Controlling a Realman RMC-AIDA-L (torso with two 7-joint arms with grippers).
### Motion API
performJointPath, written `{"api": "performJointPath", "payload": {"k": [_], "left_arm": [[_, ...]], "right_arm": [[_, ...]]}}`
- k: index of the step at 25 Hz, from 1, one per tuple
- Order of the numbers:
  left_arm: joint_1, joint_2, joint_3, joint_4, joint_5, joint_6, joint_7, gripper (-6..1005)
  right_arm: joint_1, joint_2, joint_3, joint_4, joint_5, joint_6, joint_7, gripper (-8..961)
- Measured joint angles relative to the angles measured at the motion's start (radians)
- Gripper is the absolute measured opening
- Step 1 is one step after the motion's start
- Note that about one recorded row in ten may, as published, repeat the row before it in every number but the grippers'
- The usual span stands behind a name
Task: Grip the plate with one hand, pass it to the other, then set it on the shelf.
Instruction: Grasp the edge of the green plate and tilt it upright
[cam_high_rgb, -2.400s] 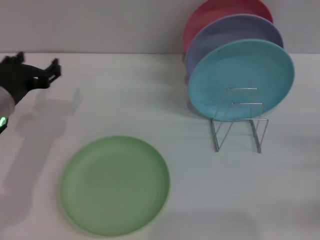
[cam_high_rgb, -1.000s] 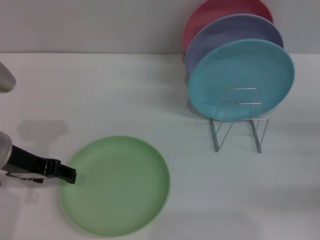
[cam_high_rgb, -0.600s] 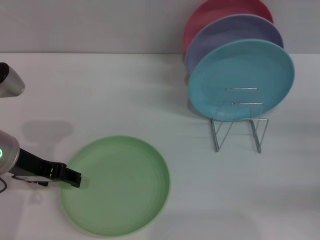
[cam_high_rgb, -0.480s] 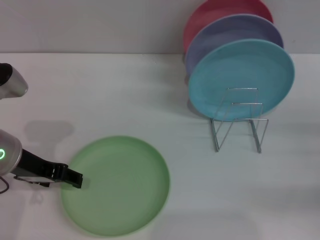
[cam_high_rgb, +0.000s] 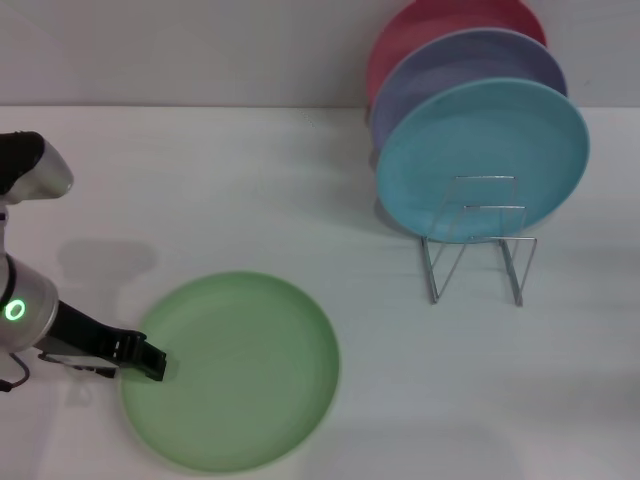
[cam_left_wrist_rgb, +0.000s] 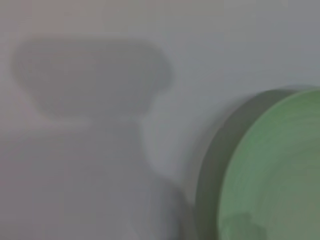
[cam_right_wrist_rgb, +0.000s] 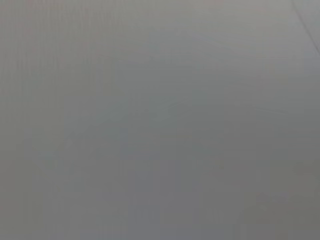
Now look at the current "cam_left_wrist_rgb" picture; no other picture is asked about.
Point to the green plate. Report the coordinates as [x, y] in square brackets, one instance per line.
[275, 162]

